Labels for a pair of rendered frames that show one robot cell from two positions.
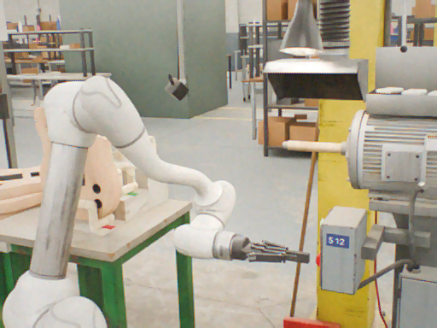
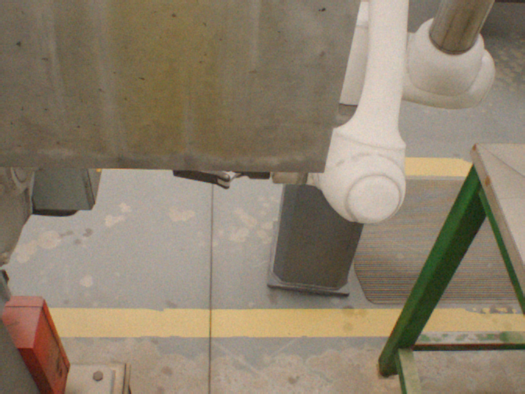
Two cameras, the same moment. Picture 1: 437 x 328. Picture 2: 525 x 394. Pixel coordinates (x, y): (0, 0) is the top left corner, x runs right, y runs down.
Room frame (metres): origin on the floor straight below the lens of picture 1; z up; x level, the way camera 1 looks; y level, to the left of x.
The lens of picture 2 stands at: (2.18, -0.43, 1.69)
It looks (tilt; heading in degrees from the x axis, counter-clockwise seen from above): 48 degrees down; 148
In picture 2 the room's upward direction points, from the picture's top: 6 degrees clockwise
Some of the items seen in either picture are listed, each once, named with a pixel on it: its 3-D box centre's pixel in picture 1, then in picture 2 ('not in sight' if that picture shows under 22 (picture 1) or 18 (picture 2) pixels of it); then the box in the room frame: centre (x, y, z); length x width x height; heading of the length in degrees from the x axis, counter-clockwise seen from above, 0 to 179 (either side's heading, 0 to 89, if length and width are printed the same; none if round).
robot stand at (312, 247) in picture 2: not in sight; (324, 191); (1.24, 0.38, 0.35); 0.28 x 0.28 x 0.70; 57
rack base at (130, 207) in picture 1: (109, 202); not in sight; (2.07, 0.45, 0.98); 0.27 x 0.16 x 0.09; 64
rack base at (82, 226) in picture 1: (84, 224); not in sight; (1.93, 0.52, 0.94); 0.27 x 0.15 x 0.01; 64
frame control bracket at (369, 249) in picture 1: (374, 241); not in sight; (1.48, -0.44, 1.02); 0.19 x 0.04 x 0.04; 155
